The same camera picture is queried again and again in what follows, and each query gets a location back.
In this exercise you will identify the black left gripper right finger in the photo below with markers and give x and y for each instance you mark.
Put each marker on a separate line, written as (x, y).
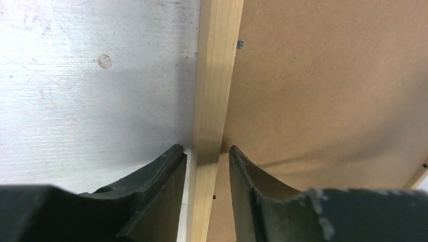
(266, 209)

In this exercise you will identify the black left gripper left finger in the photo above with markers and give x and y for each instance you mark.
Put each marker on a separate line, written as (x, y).
(142, 206)

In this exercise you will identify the wooden picture frame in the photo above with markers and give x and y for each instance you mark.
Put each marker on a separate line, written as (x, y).
(322, 94)

